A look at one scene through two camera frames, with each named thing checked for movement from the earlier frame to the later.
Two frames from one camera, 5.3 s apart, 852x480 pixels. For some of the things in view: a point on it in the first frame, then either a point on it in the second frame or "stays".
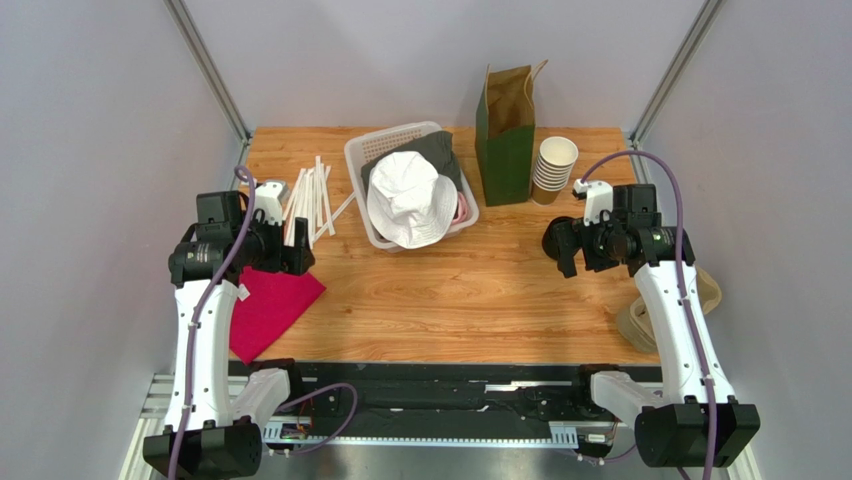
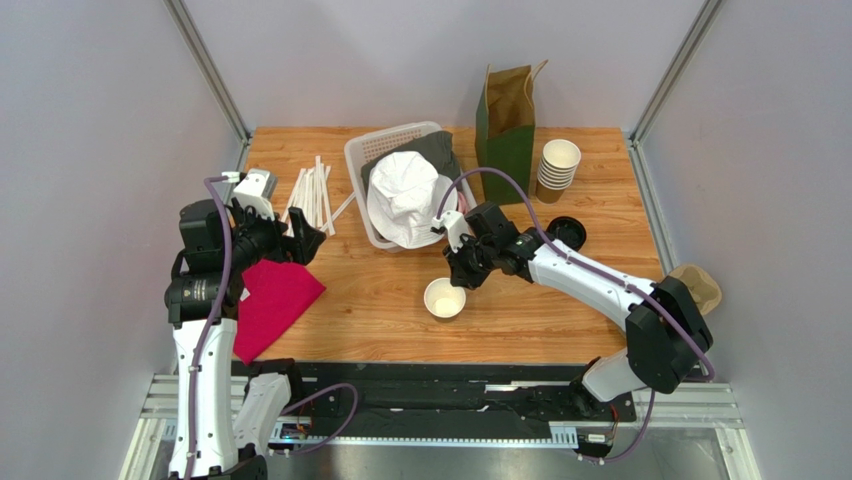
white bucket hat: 409,204 stays
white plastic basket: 409,184 stays
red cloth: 276,302 stays
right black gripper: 567,242 → 467,259
